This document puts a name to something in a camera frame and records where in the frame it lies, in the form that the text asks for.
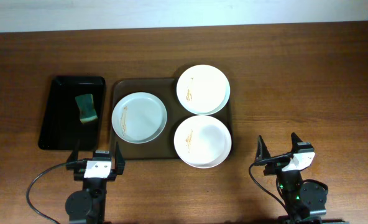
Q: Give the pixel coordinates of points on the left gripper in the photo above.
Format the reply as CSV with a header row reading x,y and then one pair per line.
x,y
78,174

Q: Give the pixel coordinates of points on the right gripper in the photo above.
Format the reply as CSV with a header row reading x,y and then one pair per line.
x,y
273,168

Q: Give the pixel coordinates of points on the green yellow sponge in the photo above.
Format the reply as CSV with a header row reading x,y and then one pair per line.
x,y
86,108

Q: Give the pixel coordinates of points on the white plate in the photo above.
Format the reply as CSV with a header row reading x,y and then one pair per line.
x,y
202,141
139,117
203,89

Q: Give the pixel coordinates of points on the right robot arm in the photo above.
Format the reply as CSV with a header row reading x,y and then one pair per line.
x,y
302,199

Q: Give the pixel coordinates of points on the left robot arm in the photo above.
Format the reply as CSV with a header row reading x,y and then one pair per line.
x,y
88,205

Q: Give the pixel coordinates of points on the black rectangular tray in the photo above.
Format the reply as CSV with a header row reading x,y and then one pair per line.
x,y
61,127

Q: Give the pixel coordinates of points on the brown serving tray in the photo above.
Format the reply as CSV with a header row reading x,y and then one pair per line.
x,y
162,147

